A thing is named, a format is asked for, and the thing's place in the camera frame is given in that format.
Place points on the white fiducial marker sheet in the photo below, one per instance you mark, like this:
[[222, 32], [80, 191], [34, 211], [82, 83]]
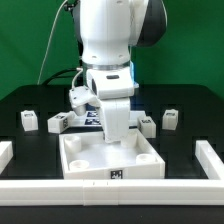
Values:
[[90, 118]]

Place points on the white obstacle right wall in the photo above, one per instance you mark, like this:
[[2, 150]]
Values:
[[209, 160]]

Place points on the white obstacle wall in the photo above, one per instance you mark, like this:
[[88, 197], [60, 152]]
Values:
[[6, 154], [111, 192], [209, 160]]

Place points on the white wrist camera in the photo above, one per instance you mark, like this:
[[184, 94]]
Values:
[[81, 96]]

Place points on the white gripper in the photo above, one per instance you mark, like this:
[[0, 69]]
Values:
[[112, 89]]

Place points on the white obstacle front wall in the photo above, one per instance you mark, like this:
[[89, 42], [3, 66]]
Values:
[[111, 192]]

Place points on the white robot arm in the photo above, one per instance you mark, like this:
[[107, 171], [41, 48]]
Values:
[[108, 28]]

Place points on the white square table top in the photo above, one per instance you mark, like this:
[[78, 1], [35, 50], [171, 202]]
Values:
[[88, 156]]

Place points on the white obstacle left wall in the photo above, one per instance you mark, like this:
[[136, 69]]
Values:
[[6, 154]]

